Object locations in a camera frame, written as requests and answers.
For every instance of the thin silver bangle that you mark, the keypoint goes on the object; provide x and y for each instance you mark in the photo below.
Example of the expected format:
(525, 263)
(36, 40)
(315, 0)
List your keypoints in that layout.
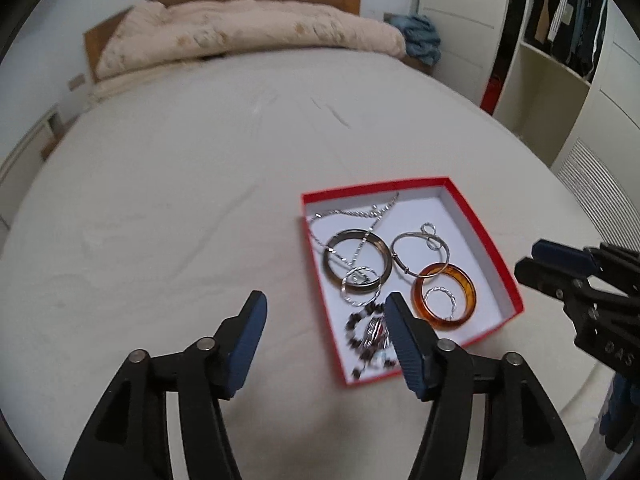
(410, 234)

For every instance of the amber bangle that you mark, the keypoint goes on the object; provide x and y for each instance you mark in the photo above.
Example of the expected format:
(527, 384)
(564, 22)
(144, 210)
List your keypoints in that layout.
(468, 290)

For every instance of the bed with white sheet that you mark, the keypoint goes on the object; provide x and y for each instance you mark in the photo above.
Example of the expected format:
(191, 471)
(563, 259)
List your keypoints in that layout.
(175, 185)

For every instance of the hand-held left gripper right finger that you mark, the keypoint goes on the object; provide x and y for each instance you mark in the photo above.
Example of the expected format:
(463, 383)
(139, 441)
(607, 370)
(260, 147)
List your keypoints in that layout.
(402, 345)

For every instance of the hanging clothes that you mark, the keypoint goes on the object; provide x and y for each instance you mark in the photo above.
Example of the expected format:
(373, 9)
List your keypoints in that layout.
(565, 5)

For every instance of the red jewelry box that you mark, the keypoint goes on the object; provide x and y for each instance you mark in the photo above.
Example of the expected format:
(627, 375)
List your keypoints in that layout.
(450, 210)

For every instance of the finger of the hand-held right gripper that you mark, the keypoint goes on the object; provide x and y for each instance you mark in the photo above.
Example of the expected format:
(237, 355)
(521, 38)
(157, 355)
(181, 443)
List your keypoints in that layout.
(545, 277)
(560, 255)

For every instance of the person's right hand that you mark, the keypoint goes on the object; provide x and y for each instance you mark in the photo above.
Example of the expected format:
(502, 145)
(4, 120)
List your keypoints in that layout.
(617, 415)

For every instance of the white side shelf unit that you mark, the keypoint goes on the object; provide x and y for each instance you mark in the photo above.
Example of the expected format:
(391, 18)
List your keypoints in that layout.
(25, 160)

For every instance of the dark brown bangle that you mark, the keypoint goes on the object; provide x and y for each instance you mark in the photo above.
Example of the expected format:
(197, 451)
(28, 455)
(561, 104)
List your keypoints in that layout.
(327, 260)

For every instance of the blue cloth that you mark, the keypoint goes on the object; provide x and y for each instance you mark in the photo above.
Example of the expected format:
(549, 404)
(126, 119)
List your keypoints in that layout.
(420, 40)

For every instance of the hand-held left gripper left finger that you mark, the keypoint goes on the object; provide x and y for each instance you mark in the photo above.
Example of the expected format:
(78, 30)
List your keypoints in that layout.
(247, 345)

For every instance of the beige floral comforter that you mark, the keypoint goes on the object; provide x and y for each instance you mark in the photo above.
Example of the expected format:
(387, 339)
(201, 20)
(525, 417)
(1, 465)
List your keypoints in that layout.
(250, 25)

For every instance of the red bag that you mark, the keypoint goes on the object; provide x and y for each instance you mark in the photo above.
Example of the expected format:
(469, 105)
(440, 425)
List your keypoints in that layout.
(492, 95)

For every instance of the white wardrobe shelving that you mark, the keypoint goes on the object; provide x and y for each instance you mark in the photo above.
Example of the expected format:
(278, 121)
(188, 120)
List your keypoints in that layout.
(545, 95)

